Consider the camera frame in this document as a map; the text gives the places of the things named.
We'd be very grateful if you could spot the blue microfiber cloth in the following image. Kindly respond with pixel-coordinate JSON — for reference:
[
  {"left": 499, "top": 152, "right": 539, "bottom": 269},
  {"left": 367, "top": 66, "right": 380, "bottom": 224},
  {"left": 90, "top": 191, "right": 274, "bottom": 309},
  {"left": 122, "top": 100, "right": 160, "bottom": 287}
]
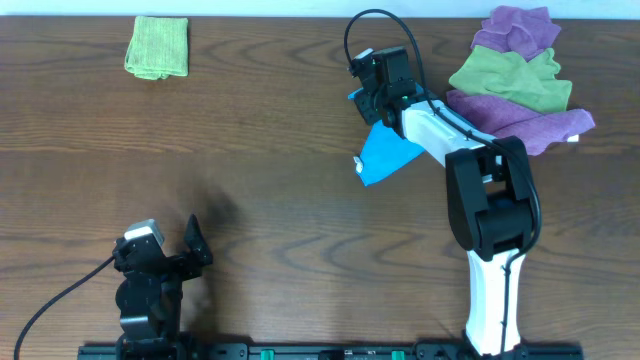
[{"left": 354, "top": 120, "right": 425, "bottom": 186}]

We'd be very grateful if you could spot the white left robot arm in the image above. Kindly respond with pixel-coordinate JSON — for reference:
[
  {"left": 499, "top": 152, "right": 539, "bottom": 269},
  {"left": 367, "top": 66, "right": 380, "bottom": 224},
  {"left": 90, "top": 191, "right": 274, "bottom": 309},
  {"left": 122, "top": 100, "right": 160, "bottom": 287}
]
[{"left": 112, "top": 215, "right": 213, "bottom": 359}]

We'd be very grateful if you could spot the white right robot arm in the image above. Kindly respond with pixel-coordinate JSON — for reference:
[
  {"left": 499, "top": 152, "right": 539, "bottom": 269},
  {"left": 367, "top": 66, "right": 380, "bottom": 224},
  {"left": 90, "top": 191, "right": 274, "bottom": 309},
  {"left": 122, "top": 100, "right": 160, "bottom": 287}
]
[{"left": 349, "top": 47, "right": 541, "bottom": 357}]

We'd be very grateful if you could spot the crumpled green microfiber cloth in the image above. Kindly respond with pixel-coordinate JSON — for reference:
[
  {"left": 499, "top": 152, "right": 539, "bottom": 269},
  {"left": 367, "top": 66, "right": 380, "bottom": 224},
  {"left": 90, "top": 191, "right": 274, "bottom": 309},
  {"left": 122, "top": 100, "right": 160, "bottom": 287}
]
[{"left": 449, "top": 46, "right": 573, "bottom": 113}]

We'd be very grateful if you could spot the lower purple microfiber cloth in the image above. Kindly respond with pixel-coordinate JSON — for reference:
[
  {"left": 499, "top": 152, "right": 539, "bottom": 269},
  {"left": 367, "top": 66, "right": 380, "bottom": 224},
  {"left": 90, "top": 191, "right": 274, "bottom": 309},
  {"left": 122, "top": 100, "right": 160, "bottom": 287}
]
[{"left": 446, "top": 90, "right": 595, "bottom": 156}]

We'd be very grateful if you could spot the purple microfiber cloth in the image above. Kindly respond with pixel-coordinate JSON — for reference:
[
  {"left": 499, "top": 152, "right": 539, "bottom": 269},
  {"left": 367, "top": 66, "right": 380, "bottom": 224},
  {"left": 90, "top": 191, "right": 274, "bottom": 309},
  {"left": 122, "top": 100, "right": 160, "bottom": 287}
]
[
  {"left": 470, "top": 5, "right": 562, "bottom": 61},
  {"left": 446, "top": 90, "right": 595, "bottom": 156}
]

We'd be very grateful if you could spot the upper purple microfiber cloth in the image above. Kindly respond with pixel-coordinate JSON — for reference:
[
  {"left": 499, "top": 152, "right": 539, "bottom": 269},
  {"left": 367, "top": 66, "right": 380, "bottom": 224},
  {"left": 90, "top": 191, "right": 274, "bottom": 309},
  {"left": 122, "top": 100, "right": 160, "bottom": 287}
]
[{"left": 470, "top": 5, "right": 562, "bottom": 61}]

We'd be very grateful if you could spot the folded green microfiber cloth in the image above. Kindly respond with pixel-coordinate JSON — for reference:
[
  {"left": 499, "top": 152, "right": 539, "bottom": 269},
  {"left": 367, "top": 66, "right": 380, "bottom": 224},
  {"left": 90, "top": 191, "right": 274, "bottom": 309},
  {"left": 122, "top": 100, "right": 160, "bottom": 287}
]
[{"left": 124, "top": 16, "right": 189, "bottom": 80}]

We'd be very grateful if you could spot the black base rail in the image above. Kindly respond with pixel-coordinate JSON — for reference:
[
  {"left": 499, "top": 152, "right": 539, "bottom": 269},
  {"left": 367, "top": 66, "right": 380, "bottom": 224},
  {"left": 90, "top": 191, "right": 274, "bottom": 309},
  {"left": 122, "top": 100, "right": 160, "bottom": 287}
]
[{"left": 77, "top": 341, "right": 585, "bottom": 360}]

